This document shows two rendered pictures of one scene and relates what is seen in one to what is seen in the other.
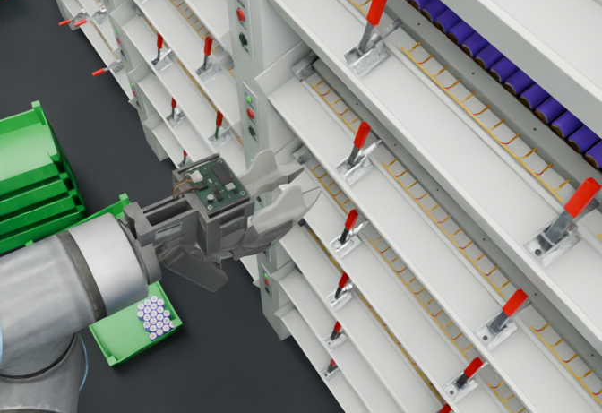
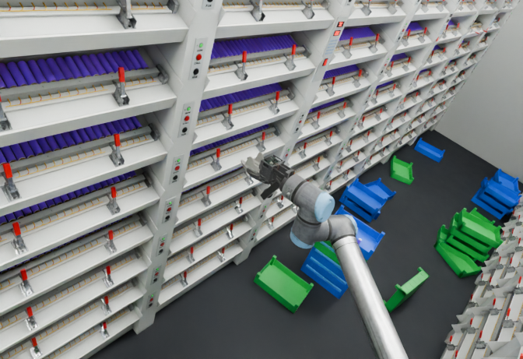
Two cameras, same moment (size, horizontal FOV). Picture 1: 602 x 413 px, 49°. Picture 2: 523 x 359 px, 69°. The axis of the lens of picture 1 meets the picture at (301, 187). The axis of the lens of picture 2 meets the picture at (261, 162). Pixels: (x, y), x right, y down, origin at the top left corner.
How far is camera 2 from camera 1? 137 cm
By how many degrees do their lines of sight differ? 73
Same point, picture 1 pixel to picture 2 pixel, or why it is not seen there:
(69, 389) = not seen: hidden behind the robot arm
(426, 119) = (245, 119)
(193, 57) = (95, 258)
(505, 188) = (262, 112)
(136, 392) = not seen: outside the picture
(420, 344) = (237, 188)
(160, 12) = (49, 278)
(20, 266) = (313, 189)
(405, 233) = (236, 160)
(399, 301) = (225, 191)
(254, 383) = (177, 334)
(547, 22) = (277, 71)
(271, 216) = not seen: hidden behind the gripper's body
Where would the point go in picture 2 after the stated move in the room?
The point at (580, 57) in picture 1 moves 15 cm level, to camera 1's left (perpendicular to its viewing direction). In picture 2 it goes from (283, 71) to (295, 91)
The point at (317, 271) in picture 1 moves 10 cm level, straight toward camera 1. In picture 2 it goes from (185, 240) to (208, 241)
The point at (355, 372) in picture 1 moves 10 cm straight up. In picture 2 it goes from (202, 253) to (206, 240)
